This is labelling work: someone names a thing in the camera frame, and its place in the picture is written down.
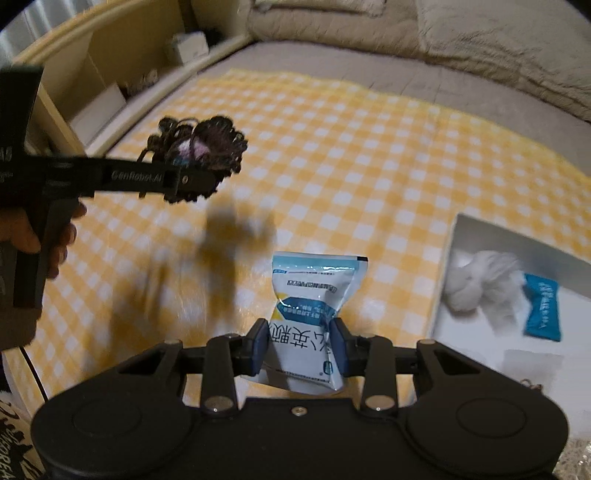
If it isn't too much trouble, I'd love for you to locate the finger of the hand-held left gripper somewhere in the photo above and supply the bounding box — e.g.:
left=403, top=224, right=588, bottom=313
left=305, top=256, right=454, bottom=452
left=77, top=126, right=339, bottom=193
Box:
left=178, top=167, right=219, bottom=198

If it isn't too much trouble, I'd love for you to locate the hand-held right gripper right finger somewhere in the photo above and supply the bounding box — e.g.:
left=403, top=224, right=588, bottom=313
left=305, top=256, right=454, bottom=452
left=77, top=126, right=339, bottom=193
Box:
left=329, top=316, right=486, bottom=415

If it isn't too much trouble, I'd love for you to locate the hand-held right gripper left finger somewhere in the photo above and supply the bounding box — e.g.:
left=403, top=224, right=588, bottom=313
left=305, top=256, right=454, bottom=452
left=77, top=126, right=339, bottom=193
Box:
left=111, top=318, right=271, bottom=415

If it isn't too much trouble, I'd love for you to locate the dark crochet ornament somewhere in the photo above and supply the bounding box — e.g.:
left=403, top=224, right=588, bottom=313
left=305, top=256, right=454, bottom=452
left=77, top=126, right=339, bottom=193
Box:
left=137, top=114, right=249, bottom=205

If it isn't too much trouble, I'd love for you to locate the blue and white packet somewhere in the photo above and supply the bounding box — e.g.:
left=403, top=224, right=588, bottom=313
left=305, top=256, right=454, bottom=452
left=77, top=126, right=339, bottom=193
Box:
left=255, top=251, right=370, bottom=396

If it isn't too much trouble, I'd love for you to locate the white cardboard box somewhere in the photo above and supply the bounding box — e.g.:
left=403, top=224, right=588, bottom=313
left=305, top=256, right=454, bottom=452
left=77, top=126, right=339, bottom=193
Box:
left=428, top=212, right=591, bottom=418

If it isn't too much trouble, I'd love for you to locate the person's left hand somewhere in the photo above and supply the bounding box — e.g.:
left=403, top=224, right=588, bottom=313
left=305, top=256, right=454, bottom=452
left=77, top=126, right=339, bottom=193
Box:
left=0, top=202, right=88, bottom=281

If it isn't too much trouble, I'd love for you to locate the white card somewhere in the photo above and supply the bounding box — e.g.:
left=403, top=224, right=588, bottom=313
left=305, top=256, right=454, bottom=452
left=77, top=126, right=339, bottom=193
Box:
left=68, top=82, right=126, bottom=140

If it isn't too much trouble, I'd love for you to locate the cream headboard shelf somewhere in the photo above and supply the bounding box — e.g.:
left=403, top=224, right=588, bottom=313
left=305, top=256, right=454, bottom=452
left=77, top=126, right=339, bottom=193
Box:
left=13, top=0, right=256, bottom=158

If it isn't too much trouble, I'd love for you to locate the small white box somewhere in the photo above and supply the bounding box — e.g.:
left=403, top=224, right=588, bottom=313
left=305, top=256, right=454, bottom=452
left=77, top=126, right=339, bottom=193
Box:
left=167, top=32, right=209, bottom=66

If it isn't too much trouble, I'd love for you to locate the white crumpled cloth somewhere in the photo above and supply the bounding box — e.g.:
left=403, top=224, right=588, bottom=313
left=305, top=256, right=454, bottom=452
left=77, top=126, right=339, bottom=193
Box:
left=442, top=250, right=525, bottom=311

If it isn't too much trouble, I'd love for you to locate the yellow checked blanket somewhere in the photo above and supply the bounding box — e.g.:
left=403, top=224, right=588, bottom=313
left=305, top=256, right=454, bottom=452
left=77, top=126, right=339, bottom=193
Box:
left=21, top=68, right=591, bottom=418

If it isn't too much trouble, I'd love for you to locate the small blue packet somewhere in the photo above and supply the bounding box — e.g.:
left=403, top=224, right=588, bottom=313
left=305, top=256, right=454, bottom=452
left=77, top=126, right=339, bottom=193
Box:
left=523, top=272, right=565, bottom=343

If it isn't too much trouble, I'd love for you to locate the beige duvet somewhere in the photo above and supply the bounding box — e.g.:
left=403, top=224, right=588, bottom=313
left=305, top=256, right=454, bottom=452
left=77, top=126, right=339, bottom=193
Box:
left=246, top=0, right=591, bottom=136

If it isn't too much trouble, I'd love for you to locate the black and white printed bag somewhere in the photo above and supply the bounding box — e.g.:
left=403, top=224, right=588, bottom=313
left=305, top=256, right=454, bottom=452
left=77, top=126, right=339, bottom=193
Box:
left=0, top=391, right=49, bottom=480

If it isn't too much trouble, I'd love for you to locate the large white fluffy pillow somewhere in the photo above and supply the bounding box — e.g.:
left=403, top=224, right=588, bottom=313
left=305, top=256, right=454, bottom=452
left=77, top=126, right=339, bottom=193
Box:
left=414, top=0, right=591, bottom=63

